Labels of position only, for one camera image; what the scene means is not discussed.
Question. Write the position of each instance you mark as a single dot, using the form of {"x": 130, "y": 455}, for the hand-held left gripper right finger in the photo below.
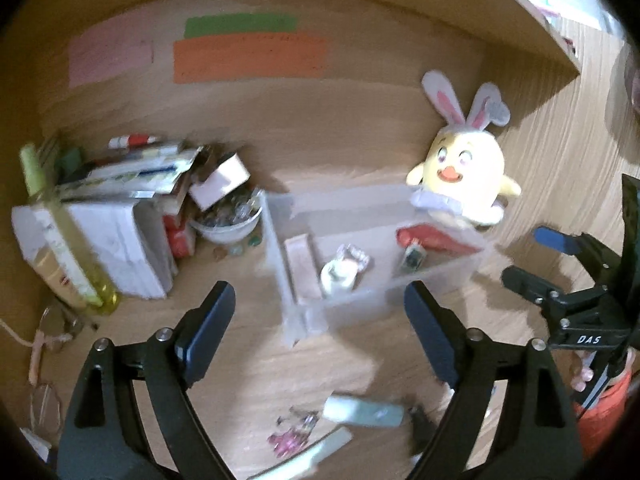
{"x": 430, "y": 335}

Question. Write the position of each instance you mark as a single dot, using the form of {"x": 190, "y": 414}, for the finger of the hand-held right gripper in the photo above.
{"x": 530, "y": 285}
{"x": 555, "y": 240}

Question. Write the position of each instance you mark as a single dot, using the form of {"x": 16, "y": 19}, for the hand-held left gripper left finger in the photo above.
{"x": 210, "y": 330}

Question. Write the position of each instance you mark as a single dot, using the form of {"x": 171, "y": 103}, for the clear plastic storage bin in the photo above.
{"x": 350, "y": 310}

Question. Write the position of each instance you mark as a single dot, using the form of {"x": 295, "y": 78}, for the dark green bottle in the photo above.
{"x": 422, "y": 427}

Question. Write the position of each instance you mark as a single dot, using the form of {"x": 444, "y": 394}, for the red paper packet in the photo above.
{"x": 430, "y": 237}

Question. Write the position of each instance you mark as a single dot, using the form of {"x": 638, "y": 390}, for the white and green tube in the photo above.
{"x": 360, "y": 410}

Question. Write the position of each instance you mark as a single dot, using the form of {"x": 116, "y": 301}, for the beige stick box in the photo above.
{"x": 302, "y": 270}

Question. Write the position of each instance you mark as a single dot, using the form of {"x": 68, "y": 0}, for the pink hair clip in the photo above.
{"x": 290, "y": 435}

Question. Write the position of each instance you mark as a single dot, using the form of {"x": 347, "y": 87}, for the person's right hand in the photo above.
{"x": 581, "y": 375}

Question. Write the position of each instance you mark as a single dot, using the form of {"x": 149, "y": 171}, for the small red box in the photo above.
{"x": 177, "y": 240}

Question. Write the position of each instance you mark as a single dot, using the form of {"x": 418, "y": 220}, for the white bowl of marbles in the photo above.
{"x": 225, "y": 230}

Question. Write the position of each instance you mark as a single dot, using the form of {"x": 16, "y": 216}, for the yellow chick plush toy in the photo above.
{"x": 470, "y": 170}

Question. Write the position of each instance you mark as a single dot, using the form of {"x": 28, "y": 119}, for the white folded paper pack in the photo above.
{"x": 120, "y": 245}

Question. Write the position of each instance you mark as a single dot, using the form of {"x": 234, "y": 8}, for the brown eyeglasses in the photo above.
{"x": 66, "y": 337}

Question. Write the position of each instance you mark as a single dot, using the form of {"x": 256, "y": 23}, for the small pink and white box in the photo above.
{"x": 220, "y": 182}

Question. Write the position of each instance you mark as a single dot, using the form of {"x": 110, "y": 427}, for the yellow-green spray bottle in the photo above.
{"x": 65, "y": 245}

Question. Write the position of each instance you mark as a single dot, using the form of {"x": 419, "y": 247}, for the stack of books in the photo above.
{"x": 135, "y": 172}

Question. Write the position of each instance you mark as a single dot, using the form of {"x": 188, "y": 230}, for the thin-rimmed eyeglasses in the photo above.
{"x": 34, "y": 405}

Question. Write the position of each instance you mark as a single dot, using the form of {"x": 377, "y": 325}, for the red and white marker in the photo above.
{"x": 132, "y": 141}

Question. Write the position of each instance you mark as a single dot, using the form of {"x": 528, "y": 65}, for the orange paper note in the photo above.
{"x": 250, "y": 60}

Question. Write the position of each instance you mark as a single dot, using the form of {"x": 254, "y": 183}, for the pink paper note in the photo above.
{"x": 110, "y": 62}

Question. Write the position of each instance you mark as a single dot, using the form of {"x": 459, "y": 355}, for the green paper note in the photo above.
{"x": 240, "y": 25}

